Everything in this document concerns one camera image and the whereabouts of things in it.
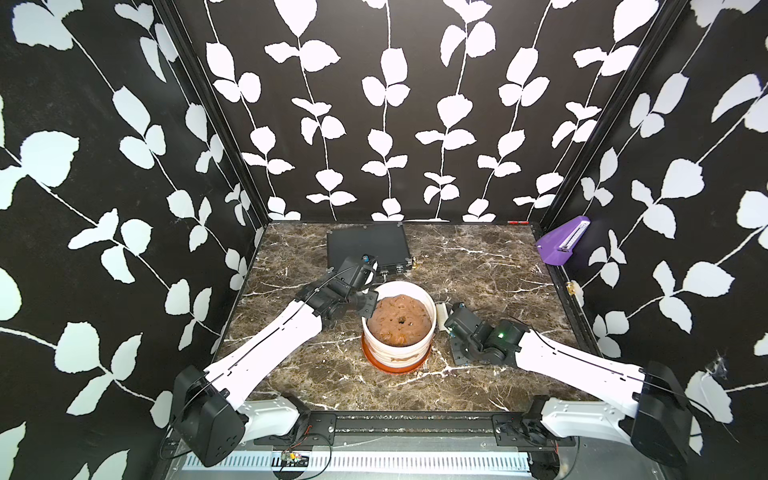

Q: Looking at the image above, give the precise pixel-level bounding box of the white ceramic pot with mud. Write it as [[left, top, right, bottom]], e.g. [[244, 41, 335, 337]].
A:
[[362, 281, 437, 359]]

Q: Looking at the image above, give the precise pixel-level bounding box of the white and blue scrub brush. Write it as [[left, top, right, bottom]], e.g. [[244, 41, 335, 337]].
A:
[[435, 302, 450, 332]]

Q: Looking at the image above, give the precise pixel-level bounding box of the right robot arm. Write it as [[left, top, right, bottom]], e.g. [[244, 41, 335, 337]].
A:
[[443, 303, 694, 468]]

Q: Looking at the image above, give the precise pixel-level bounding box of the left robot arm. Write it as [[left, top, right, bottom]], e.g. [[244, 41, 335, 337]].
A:
[[168, 255, 378, 467]]

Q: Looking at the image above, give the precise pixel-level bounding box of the orange pot saucer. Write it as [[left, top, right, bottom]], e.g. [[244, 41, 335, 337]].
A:
[[361, 338, 431, 375]]

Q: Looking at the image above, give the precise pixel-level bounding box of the black flat case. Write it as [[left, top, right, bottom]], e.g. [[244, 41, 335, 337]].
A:
[[326, 223, 413, 275]]

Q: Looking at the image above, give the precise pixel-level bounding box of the white perforated strip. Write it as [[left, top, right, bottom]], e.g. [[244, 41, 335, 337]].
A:
[[181, 451, 531, 476]]

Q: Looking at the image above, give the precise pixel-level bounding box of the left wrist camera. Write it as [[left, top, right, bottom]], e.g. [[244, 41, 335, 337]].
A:
[[340, 255, 378, 288]]

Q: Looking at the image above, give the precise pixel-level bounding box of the black front mounting rail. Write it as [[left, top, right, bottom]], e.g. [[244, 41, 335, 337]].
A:
[[173, 410, 655, 448]]

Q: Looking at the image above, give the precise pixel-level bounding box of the small circuit board with wires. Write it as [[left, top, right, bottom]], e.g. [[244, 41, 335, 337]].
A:
[[273, 451, 310, 470]]

